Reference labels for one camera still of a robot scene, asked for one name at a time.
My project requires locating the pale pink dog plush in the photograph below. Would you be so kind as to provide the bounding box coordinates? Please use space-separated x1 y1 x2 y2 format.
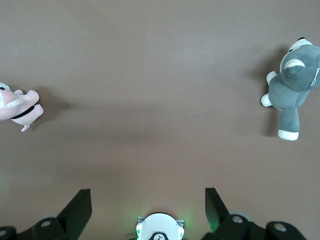
0 81 45 133

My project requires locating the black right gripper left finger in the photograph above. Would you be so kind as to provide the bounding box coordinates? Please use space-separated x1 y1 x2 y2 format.
0 188 93 240

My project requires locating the brown table mat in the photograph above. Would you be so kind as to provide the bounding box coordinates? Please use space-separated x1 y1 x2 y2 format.
0 0 320 240

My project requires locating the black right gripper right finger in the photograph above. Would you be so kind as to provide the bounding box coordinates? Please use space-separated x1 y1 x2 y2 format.
202 187 310 240

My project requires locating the grey husky plush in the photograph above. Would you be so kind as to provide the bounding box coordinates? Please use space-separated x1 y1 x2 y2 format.
260 36 320 141

